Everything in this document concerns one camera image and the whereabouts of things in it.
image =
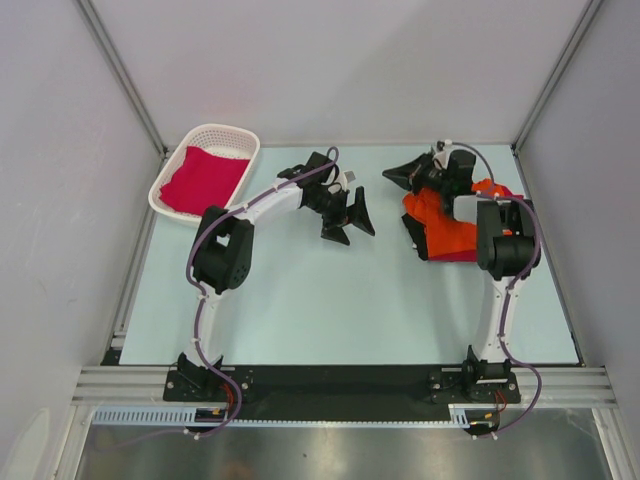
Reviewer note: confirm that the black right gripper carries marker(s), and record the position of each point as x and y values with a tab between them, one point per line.
412	174

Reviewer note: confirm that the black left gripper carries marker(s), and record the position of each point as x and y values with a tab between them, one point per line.
355	214

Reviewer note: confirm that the orange t shirt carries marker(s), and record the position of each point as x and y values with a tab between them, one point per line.
420	205

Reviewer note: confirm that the magenta t shirt stack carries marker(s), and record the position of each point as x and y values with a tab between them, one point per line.
450	240

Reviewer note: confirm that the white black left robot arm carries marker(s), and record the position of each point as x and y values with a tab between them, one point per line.
221	256

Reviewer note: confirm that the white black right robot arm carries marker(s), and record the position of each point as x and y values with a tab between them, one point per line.
508	249

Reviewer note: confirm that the magenta t shirt in basket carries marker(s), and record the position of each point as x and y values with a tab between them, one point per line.
203	180

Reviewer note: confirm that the white perforated plastic basket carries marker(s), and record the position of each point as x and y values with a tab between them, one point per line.
217	139

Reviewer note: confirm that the white slotted cable duct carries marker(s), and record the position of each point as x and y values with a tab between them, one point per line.
209	417

